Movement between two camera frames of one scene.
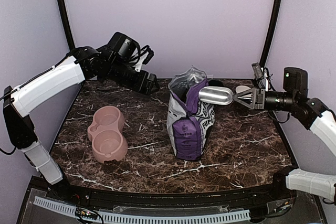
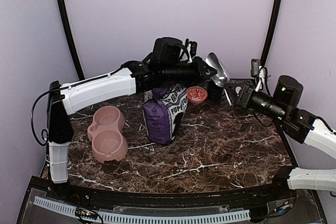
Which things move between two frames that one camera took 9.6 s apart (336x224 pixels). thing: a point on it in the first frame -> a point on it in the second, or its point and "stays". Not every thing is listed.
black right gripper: (258, 99) -> (243, 97)
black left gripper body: (139, 83) -> (191, 74)
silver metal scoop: (216, 95) -> (222, 77)
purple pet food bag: (189, 119) -> (164, 108)
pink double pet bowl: (108, 140) stays
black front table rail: (266, 193) stays
